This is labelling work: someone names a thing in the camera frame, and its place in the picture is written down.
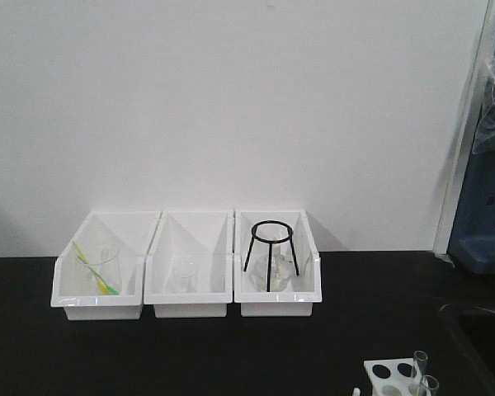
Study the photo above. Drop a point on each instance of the clear glass test tube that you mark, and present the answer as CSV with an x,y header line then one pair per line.
x,y
428,386
419,365

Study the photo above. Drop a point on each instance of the white test tube rack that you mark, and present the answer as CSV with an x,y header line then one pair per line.
x,y
393,376

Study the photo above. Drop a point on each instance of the grey-blue pegboard drying rack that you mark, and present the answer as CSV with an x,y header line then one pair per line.
x,y
472,240

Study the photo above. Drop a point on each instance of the right white storage bin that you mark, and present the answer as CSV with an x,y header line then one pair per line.
x,y
302,292

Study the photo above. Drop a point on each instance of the white storage bin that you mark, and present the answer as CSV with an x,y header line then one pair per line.
x,y
204,237
73,288
302,292

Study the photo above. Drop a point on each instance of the clear round-bottom glass flask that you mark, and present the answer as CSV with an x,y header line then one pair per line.
x,y
272,273

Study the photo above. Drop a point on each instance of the middle white storage bin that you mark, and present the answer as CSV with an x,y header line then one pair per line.
x,y
204,237

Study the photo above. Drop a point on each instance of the small clear glass beaker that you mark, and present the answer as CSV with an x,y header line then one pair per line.
x,y
184,277

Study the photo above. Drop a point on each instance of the left white storage bin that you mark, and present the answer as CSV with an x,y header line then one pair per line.
x,y
73,288

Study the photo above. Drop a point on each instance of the black wire tripod stand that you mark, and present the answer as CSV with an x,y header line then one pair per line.
x,y
267,233

